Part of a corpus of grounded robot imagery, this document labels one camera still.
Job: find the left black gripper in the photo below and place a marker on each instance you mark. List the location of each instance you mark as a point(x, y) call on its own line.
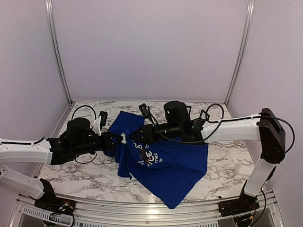
point(107, 147)

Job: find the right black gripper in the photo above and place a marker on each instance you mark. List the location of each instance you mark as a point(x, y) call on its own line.
point(147, 133)

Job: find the blue printed t-shirt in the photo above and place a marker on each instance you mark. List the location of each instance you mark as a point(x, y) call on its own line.
point(167, 169)

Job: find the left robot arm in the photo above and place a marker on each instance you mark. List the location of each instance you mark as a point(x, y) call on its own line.
point(78, 139)

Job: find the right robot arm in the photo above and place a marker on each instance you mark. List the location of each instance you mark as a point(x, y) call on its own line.
point(263, 127)

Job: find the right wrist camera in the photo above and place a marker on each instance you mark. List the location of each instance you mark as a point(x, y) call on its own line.
point(144, 110)

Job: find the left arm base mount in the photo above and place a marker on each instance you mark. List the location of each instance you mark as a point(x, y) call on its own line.
point(50, 202)

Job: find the aluminium front rail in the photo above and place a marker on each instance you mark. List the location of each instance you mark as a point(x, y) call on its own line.
point(95, 213)

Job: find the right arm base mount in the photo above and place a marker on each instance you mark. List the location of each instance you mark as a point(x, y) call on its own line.
point(244, 203)

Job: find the left aluminium corner post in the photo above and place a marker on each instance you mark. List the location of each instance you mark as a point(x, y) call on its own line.
point(56, 49)

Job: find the aluminium corner post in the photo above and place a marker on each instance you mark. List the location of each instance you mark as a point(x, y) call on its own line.
point(242, 49)
point(56, 49)

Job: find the right aluminium corner post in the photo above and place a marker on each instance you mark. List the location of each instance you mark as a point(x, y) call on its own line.
point(242, 49)

